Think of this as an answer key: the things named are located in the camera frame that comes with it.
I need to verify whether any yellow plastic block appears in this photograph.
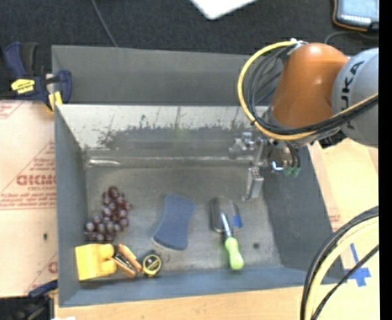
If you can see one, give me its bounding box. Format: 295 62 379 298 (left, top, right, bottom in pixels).
74 243 117 282

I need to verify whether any blue sponge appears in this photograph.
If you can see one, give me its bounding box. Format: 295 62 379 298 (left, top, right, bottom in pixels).
152 193 197 251

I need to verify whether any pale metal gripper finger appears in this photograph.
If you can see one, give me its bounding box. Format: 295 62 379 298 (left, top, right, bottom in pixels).
228 132 254 160
241 166 265 202

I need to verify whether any grey metal bin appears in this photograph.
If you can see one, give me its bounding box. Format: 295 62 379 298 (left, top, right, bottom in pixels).
51 44 347 308

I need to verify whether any purple toy grape bunch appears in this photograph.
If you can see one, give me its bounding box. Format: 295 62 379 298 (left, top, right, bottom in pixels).
83 185 133 243

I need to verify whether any brown cardboard board, red print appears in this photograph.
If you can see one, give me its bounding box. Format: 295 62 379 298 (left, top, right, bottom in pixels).
0 99 379 300

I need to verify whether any green-handled metal trowel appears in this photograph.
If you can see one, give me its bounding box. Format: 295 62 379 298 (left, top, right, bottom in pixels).
209 195 245 271

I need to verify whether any orange-handled small tool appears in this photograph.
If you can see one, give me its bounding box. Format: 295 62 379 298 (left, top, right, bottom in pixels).
112 243 143 279

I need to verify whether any yellow and black tape measure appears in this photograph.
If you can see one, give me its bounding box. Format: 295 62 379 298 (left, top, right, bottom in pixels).
141 253 164 278

